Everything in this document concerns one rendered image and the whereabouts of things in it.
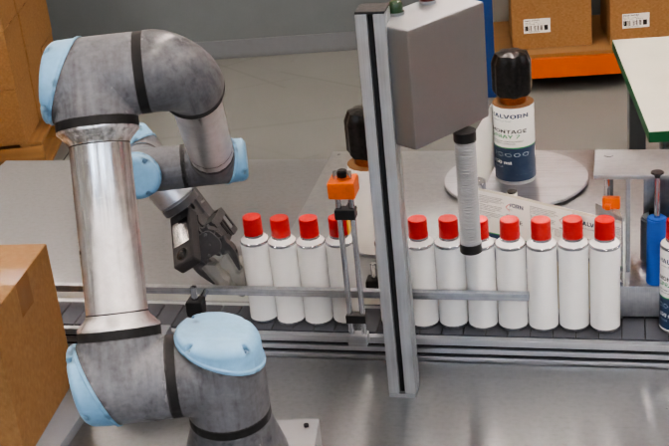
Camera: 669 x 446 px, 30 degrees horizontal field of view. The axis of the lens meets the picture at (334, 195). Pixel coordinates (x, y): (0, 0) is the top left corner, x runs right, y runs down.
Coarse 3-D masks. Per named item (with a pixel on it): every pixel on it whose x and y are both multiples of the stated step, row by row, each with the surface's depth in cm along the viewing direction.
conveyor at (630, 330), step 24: (72, 312) 237; (168, 312) 234; (240, 312) 231; (528, 312) 221; (504, 336) 215; (528, 336) 214; (552, 336) 213; (576, 336) 212; (600, 336) 212; (624, 336) 211; (648, 336) 210
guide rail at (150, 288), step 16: (64, 288) 230; (80, 288) 229; (160, 288) 226; (176, 288) 225; (208, 288) 224; (224, 288) 223; (240, 288) 222; (256, 288) 222; (272, 288) 221; (288, 288) 221; (304, 288) 220; (320, 288) 220; (336, 288) 219; (352, 288) 218; (368, 288) 218
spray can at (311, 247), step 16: (304, 224) 216; (304, 240) 218; (320, 240) 218; (304, 256) 218; (320, 256) 218; (304, 272) 220; (320, 272) 219; (304, 304) 224; (320, 304) 222; (320, 320) 223
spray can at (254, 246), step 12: (252, 216) 220; (252, 228) 220; (240, 240) 222; (252, 240) 220; (264, 240) 221; (252, 252) 220; (264, 252) 221; (252, 264) 222; (264, 264) 222; (252, 276) 223; (264, 276) 223; (252, 300) 225; (264, 300) 224; (252, 312) 227; (264, 312) 225; (276, 312) 227
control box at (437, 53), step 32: (448, 0) 192; (416, 32) 182; (448, 32) 186; (480, 32) 191; (416, 64) 183; (448, 64) 188; (480, 64) 193; (416, 96) 185; (448, 96) 190; (480, 96) 195; (416, 128) 187; (448, 128) 192
